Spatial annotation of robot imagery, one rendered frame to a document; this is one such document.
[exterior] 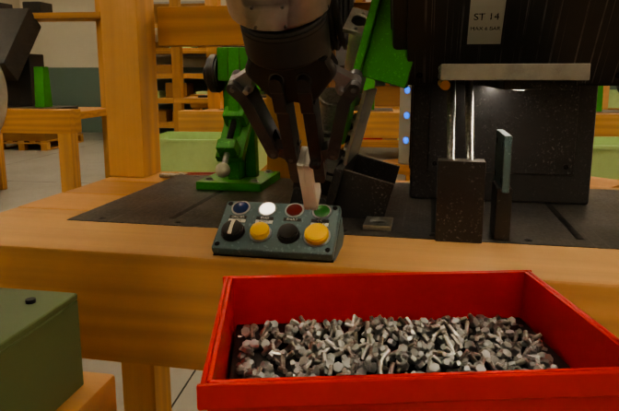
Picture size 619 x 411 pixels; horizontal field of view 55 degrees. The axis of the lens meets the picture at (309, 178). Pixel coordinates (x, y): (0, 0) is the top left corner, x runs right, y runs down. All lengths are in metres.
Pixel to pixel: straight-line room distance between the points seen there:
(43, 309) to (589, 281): 0.54
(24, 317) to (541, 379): 0.38
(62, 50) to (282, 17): 12.12
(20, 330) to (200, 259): 0.29
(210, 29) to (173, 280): 0.81
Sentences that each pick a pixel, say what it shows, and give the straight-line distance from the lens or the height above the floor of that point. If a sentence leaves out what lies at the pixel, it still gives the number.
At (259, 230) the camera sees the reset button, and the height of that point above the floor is 0.93.
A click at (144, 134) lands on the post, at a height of 0.98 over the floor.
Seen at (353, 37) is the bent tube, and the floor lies 1.18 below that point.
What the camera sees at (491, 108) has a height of 1.06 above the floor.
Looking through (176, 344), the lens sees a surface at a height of 0.78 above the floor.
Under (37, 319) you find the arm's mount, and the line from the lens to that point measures 0.51.
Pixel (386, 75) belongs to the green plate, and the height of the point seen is 1.12.
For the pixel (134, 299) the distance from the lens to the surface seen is 0.79.
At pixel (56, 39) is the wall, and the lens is 12.62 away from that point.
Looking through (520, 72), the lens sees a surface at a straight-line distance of 0.71.
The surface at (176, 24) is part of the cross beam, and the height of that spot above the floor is 1.23.
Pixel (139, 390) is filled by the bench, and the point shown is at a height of 0.34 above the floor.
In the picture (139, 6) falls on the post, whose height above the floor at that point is 1.27.
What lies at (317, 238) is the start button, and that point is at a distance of 0.69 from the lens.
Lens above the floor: 1.12
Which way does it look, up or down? 10 degrees down
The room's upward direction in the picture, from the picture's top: straight up
